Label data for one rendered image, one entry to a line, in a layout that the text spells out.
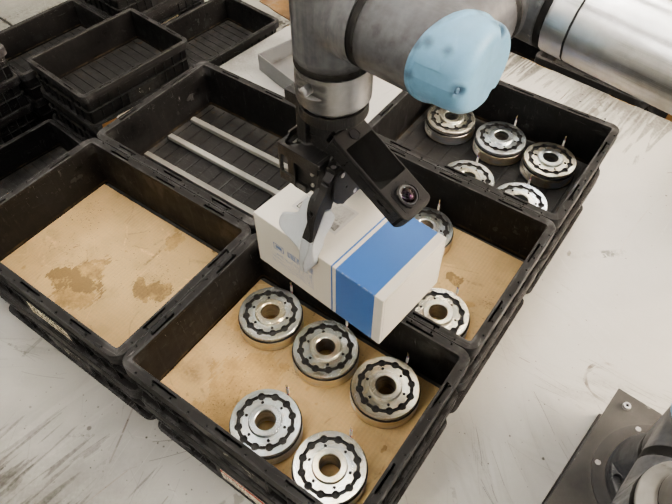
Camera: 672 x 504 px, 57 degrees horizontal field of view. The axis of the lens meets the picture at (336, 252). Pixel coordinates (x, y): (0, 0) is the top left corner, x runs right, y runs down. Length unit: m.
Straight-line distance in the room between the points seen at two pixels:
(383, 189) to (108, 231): 0.70
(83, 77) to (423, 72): 1.83
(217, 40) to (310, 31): 1.96
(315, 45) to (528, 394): 0.78
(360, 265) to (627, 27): 0.35
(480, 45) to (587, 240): 0.96
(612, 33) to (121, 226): 0.91
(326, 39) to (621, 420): 0.75
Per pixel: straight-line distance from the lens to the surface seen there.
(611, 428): 1.05
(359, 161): 0.62
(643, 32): 0.55
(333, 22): 0.52
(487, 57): 0.49
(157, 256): 1.15
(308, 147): 0.66
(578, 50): 0.56
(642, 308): 1.33
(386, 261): 0.70
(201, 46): 2.48
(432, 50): 0.48
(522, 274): 0.99
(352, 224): 0.73
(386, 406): 0.92
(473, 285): 1.09
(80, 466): 1.13
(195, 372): 1.00
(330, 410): 0.95
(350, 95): 0.58
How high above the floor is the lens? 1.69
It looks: 51 degrees down
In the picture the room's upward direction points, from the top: straight up
